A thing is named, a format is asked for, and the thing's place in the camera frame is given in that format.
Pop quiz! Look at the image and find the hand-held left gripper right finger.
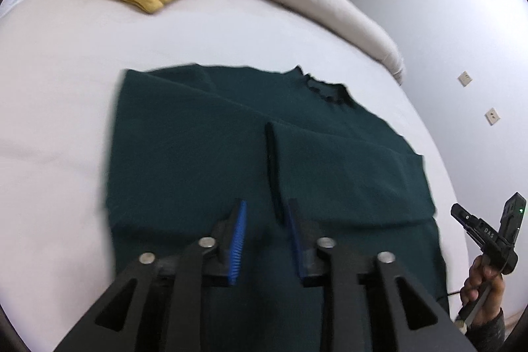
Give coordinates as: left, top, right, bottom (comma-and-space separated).
286, 199, 479, 352

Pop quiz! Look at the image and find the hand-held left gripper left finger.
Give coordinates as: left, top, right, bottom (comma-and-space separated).
53, 199, 248, 352

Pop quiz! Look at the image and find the dark green sweater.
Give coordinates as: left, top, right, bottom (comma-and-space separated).
101, 63, 450, 352

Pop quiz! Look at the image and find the person's right forearm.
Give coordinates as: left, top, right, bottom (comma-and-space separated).
464, 307, 507, 352

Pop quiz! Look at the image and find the person's right hand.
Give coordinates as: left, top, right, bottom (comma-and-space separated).
460, 255, 506, 315

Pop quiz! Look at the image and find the bed with white sheet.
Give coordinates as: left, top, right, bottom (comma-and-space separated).
0, 0, 471, 352

